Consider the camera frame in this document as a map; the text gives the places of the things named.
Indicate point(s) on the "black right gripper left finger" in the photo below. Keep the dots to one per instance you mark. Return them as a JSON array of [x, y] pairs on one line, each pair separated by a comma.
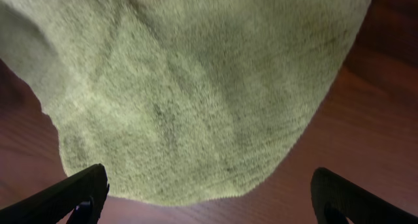
[[82, 196]]

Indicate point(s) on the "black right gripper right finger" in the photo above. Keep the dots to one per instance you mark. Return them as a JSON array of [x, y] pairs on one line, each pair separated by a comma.
[[337, 200]]

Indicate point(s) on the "green cloth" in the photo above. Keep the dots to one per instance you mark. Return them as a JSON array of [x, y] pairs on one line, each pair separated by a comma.
[[182, 101]]

